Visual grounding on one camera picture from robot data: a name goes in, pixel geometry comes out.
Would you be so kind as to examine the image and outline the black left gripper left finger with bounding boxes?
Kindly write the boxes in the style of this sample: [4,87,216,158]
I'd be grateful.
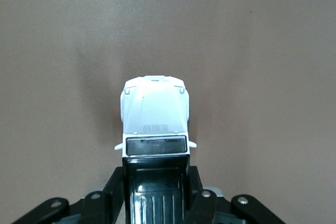
[12,165,127,224]

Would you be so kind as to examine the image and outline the white jeep toy black roof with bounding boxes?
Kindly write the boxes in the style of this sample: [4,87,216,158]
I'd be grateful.
[114,76,197,224]

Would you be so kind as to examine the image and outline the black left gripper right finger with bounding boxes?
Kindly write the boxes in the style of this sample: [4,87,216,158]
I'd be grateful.
[183,165,287,224]

